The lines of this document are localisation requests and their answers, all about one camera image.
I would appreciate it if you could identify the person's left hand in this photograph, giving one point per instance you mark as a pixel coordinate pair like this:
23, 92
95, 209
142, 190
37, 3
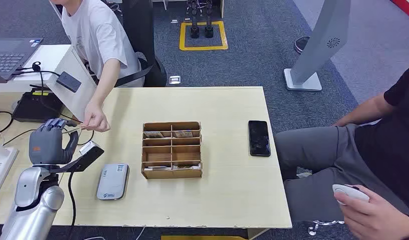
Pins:
96, 117
380, 222

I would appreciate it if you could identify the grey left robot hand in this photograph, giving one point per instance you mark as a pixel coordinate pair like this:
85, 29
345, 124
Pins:
47, 145

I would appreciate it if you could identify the white handheld remote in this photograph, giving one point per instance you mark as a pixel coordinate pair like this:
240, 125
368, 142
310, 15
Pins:
347, 192

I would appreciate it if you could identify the pale key card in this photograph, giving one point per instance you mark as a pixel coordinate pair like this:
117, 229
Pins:
157, 168
187, 167

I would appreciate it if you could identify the wooden card organizer box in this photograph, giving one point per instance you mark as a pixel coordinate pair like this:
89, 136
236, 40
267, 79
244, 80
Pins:
171, 150

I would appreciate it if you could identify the person's right forearm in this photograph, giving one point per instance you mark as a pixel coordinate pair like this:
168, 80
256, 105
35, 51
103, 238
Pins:
366, 111

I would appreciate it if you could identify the person's left forearm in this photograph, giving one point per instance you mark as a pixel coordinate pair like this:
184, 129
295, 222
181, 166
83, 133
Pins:
103, 86

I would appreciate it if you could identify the patterned key card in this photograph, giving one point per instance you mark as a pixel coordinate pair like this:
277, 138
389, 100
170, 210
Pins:
153, 134
183, 134

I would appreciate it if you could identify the person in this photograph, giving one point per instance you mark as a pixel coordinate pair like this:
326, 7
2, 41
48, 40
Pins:
383, 149
92, 33

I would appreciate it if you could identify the black device with yellow label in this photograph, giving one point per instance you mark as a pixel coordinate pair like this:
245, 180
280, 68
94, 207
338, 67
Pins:
35, 109

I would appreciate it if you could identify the small black adapter box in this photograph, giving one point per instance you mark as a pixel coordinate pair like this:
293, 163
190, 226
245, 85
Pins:
69, 82

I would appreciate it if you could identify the white power strip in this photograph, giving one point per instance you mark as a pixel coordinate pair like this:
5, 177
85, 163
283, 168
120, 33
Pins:
2, 165

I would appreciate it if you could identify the chrome chair base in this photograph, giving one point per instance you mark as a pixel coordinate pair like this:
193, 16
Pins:
323, 223

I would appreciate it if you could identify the white desk riser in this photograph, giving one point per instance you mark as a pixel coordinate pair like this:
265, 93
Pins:
52, 56

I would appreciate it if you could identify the silver floor socket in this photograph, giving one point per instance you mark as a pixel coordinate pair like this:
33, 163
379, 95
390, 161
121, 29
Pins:
174, 80

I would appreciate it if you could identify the grey laptop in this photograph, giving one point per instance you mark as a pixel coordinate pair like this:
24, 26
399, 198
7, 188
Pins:
9, 56

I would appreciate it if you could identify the black office chair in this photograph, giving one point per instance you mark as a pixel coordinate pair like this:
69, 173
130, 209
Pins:
138, 26

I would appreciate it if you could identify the black smartphone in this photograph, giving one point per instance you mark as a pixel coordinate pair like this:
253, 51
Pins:
259, 138

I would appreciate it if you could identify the grey kiosk stand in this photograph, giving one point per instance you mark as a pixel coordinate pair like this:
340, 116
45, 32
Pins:
320, 39

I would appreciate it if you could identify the round dark floor base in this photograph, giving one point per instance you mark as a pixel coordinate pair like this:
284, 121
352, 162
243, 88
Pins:
300, 44

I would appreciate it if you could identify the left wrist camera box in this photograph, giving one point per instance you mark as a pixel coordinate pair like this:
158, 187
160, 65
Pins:
90, 157

